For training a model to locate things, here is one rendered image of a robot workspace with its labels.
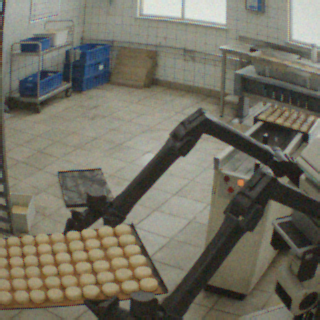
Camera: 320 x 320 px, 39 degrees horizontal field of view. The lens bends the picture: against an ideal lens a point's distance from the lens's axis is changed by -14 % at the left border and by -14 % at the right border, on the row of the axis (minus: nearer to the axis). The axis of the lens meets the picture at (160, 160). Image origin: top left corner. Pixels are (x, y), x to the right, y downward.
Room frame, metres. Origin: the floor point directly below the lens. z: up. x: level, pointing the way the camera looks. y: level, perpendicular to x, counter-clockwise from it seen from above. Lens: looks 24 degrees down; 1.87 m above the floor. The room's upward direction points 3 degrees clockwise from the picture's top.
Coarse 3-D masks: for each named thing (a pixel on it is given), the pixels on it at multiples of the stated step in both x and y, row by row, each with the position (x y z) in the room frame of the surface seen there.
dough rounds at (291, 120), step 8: (264, 112) 3.00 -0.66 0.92; (272, 112) 3.04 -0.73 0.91; (280, 112) 3.05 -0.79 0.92; (272, 120) 2.85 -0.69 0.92; (280, 120) 2.86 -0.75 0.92; (288, 120) 2.88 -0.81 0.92; (296, 120) 2.96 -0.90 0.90; (304, 120) 2.96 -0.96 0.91; (312, 120) 2.94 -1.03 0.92; (296, 128) 2.76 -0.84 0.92; (304, 128) 2.75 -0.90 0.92
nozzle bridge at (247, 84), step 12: (240, 72) 2.98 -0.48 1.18; (252, 72) 3.03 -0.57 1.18; (240, 84) 2.96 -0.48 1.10; (252, 84) 3.01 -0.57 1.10; (276, 84) 2.84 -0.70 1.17; (288, 84) 2.84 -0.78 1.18; (240, 96) 3.07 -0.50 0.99; (252, 96) 2.95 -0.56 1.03; (276, 96) 2.92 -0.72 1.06; (288, 96) 2.88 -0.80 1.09; (300, 96) 2.83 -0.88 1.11; (312, 96) 2.71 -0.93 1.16; (240, 108) 3.06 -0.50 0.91; (300, 108) 2.78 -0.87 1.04; (312, 108) 2.78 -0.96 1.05
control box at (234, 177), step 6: (222, 174) 2.23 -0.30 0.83; (228, 174) 2.21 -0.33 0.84; (234, 174) 2.21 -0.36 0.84; (240, 174) 2.21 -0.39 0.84; (222, 180) 2.23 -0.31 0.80; (234, 180) 2.20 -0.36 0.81; (246, 180) 2.16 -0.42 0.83; (222, 186) 2.23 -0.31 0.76; (228, 186) 2.21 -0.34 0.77; (234, 186) 2.19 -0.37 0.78; (240, 186) 2.18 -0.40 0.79; (222, 192) 2.22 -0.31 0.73; (228, 192) 2.21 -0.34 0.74; (234, 192) 2.19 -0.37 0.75; (228, 198) 2.21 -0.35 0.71
